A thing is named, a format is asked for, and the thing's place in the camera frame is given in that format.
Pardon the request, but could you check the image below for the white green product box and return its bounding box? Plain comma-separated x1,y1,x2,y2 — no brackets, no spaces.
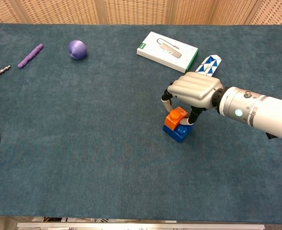
136,31,200,74

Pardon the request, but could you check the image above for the purple clay stick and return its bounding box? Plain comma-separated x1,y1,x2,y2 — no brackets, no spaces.
17,43,44,69

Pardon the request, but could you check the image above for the teal felt table cloth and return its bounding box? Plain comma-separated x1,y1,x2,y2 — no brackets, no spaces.
0,23,282,225

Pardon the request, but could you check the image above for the blue toy brick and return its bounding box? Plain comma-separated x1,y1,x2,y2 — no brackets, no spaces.
162,121,195,144

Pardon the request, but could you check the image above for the aluminium rail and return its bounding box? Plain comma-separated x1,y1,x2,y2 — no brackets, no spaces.
16,222,266,230

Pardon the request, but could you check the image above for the orange toy brick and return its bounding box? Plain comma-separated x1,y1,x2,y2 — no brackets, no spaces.
165,107,189,131

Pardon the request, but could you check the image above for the blue white snake puzzle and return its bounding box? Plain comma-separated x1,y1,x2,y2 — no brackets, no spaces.
194,55,222,77

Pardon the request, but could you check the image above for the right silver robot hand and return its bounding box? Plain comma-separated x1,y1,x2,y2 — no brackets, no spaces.
160,71,224,127

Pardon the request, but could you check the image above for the woven bamboo folding screen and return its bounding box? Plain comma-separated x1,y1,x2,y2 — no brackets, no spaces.
0,0,282,25

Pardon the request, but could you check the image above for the purple ball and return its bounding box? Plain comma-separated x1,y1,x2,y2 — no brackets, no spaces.
68,39,88,60

